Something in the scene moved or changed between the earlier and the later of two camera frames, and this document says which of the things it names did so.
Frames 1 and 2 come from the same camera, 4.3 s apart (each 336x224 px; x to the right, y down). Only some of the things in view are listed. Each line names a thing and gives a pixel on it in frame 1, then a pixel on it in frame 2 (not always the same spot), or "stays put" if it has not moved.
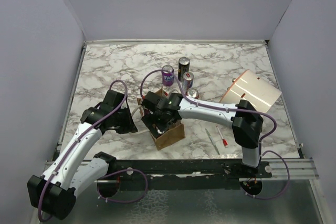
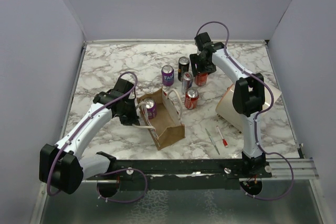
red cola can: (192, 93) stays put
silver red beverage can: (188, 81) stays put
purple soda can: (167, 78) stays put
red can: (158, 131) to (201, 78)
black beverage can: (184, 64) stays put
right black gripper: (149, 119) to (195, 67)
